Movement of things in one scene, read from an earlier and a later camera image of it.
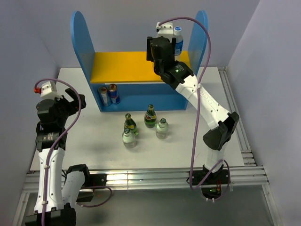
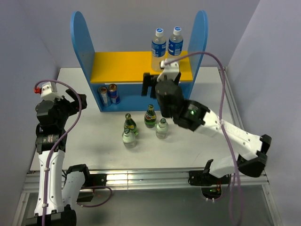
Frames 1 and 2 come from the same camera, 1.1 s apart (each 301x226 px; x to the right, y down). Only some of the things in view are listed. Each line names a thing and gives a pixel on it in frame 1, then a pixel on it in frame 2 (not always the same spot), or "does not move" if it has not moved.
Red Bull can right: [114, 96] does not move
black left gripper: [73, 105] does not move
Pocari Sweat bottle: [179, 40] does not move
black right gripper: [149, 52] → [149, 80]
